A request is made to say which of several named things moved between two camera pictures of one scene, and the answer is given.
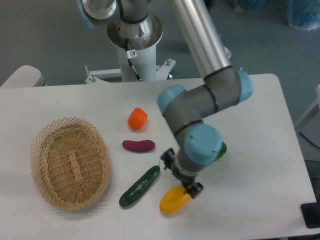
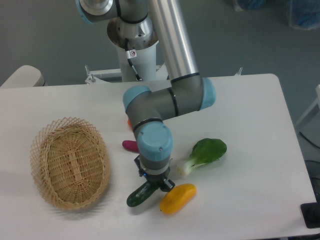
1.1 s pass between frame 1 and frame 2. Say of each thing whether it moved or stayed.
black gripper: moved
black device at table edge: stayed
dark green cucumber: moved
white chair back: stayed
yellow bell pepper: stayed
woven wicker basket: stayed
